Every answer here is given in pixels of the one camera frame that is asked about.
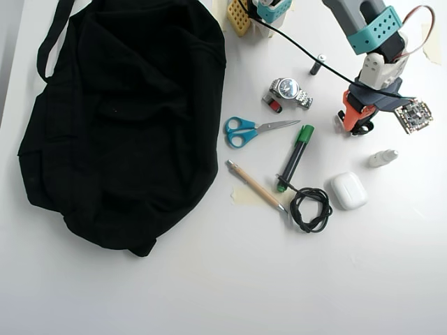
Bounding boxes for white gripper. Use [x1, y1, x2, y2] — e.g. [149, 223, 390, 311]
[337, 52, 418, 133]

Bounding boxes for white teal robot base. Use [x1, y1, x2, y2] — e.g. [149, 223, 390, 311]
[247, 0, 294, 38]

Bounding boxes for black fabric bag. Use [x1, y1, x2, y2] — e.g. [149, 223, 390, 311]
[17, 0, 228, 258]

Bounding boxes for small white dropper bottle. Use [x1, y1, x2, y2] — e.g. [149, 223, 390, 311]
[368, 149, 400, 169]

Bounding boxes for black AA battery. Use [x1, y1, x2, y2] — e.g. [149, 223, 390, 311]
[309, 54, 328, 76]

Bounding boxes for silver steel wristwatch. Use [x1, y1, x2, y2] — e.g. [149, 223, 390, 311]
[268, 77, 314, 111]

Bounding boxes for black marker green cap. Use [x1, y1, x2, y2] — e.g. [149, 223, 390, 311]
[277, 124, 315, 193]

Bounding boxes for white earbuds case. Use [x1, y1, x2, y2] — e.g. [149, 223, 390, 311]
[323, 172, 369, 211]

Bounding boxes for red black USB stick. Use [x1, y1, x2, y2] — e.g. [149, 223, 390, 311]
[262, 94, 283, 114]

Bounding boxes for narrow beige masking tape strip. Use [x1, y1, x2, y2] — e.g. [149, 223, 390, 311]
[420, 22, 443, 66]

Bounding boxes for wooden ballpoint pen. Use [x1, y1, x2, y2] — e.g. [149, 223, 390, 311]
[226, 159, 289, 214]

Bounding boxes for wide beige masking tape piece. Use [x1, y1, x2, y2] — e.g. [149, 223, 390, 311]
[230, 184, 298, 210]

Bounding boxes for yellow perforated block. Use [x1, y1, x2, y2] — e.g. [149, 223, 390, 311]
[226, 0, 252, 38]

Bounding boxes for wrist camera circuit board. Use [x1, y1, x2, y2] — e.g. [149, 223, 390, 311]
[394, 98, 434, 135]

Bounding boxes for black robot camera cable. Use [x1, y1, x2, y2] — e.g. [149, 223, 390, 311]
[240, 0, 402, 99]

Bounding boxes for red servo wires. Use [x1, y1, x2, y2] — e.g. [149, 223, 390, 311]
[397, 5, 437, 59]

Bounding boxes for blue handled scissors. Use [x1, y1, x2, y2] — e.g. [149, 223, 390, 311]
[223, 117, 302, 150]

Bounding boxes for black coiled cable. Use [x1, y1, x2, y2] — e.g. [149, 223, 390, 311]
[277, 176, 335, 234]

